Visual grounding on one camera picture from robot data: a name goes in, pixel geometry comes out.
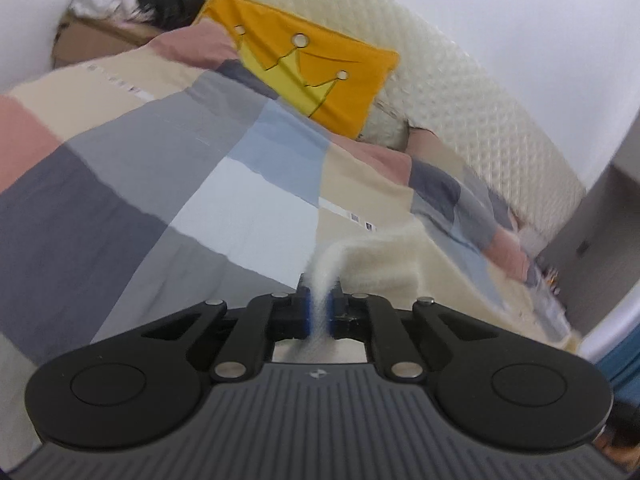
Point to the small dark wall switch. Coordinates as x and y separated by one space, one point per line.
581 250

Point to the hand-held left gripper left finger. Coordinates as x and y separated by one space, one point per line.
306 312

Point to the patchwork pillow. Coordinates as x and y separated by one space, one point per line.
450 195

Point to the blue cloth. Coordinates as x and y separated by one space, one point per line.
620 365

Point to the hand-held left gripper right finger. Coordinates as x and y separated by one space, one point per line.
332 316

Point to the patchwork bed quilt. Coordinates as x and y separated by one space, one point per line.
150 170

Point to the wooden nightstand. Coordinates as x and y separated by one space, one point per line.
85 42

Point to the cream quilted headboard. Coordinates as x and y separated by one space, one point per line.
450 85

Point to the yellow crown pillow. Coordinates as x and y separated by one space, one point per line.
300 65

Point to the cream knitted sweater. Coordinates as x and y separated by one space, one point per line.
375 265

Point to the small bedside clutter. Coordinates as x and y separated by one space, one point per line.
550 280

